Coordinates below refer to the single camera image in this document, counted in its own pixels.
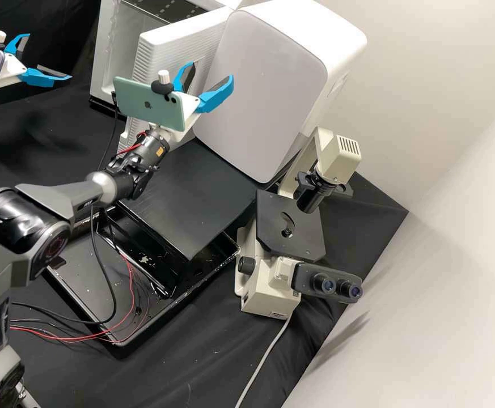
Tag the black platform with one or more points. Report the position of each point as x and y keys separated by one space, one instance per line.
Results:
x=192 y=199
x=102 y=103

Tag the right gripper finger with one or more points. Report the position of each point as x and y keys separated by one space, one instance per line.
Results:
x=180 y=76
x=217 y=94

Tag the right wrist camera phone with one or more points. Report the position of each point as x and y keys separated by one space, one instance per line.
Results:
x=149 y=104

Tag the incubator door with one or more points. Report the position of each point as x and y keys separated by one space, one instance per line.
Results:
x=162 y=51

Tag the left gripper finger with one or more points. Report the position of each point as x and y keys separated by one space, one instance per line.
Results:
x=12 y=42
x=45 y=77

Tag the cream microscope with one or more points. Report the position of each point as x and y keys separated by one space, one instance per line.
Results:
x=264 y=276

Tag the black tray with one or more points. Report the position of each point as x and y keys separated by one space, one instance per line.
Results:
x=153 y=276

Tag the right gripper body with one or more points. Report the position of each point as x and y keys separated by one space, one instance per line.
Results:
x=191 y=114

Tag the white box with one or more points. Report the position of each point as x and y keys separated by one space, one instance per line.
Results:
x=272 y=93

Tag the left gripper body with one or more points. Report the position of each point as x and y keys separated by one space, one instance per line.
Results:
x=11 y=68

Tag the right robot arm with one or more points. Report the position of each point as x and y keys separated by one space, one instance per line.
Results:
x=22 y=229

